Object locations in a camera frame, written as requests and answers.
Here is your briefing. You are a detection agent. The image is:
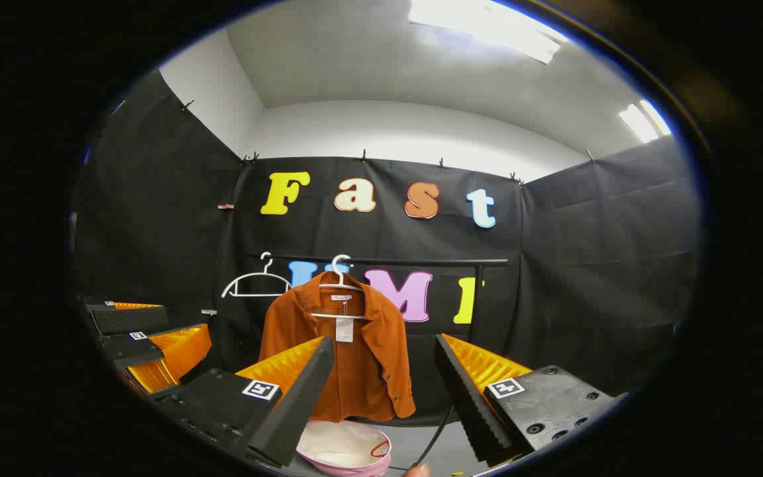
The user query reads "orange corduroy shirt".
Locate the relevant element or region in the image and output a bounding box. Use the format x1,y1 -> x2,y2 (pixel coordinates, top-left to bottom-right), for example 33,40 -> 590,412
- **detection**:
259,270 -> 417,425

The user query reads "black backdrop cloth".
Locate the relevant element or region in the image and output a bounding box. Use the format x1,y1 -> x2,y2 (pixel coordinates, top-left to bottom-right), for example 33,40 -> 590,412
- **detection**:
70,70 -> 703,425

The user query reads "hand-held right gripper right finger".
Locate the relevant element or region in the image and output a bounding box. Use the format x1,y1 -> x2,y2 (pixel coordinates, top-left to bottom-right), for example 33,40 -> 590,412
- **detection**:
434,333 -> 623,466

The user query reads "black clothes rack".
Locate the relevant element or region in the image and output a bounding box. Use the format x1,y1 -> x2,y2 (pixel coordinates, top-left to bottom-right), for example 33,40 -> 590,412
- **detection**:
248,254 -> 509,345

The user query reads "white pink-rimmed laundry hamper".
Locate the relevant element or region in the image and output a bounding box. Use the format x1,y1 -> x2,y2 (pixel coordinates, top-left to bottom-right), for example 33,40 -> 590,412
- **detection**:
295,419 -> 393,477

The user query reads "small ceiling light panel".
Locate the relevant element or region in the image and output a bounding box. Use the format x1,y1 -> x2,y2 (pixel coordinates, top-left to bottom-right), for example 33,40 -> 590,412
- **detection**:
618,99 -> 673,144

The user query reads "white plastic hanger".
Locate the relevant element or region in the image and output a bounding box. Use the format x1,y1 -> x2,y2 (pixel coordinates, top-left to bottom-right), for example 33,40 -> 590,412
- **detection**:
221,251 -> 293,299
311,254 -> 369,321

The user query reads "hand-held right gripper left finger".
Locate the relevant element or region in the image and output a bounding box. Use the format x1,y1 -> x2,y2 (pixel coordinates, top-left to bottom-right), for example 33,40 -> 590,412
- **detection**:
156,335 -> 336,467

